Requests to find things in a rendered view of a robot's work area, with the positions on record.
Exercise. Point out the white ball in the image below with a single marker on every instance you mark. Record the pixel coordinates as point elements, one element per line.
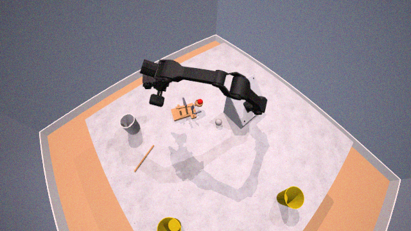
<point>218,122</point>

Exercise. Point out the yellow ribbed cup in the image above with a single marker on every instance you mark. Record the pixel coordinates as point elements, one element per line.
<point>169,224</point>
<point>291,197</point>

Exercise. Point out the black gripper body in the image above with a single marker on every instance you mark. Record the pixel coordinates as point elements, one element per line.
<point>158,99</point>

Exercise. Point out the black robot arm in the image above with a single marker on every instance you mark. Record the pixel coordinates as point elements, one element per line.
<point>169,70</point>

